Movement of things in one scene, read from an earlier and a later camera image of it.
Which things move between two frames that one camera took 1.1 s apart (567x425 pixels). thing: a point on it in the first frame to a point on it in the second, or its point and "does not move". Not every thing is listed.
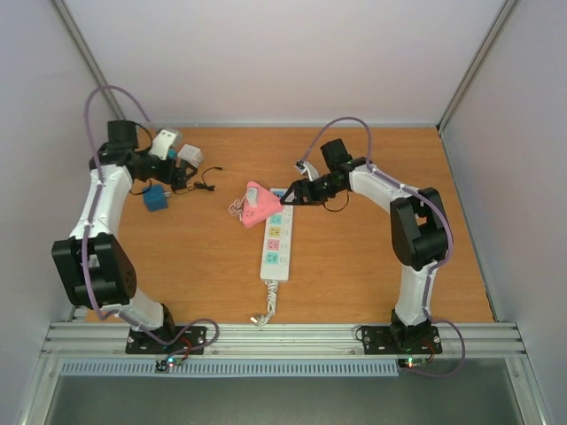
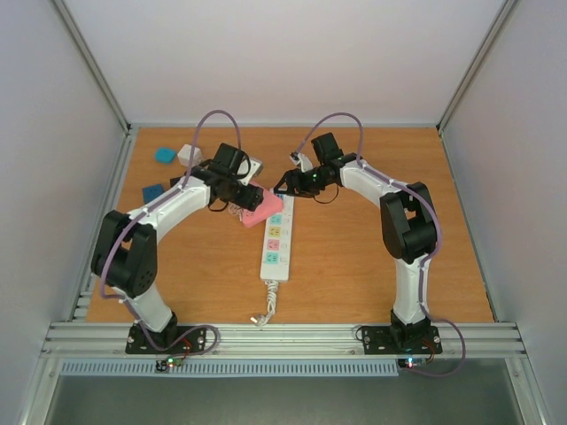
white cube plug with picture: (191, 154) does not move
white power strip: (277, 240) does not move
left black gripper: (168, 177) to (252, 200)
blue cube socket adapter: (155, 197) does not move
